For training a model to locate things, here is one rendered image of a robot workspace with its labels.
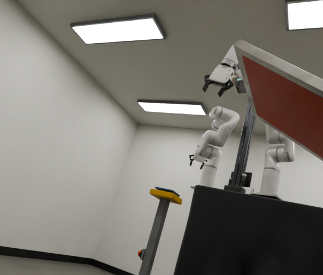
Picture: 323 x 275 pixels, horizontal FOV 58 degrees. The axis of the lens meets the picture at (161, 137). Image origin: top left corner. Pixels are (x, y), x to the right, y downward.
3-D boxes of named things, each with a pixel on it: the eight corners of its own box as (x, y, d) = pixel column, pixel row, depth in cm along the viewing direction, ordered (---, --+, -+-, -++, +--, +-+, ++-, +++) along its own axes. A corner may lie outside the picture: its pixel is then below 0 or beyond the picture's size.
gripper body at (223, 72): (237, 72, 152) (227, 90, 150) (220, 68, 158) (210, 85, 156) (234, 64, 146) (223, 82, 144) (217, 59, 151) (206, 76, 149)
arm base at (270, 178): (263, 199, 181) (267, 176, 186) (284, 202, 172) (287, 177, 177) (252, 192, 171) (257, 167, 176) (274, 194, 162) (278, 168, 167)
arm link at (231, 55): (243, 61, 164) (257, 61, 156) (234, 77, 162) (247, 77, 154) (229, 42, 155) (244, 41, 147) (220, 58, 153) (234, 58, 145)
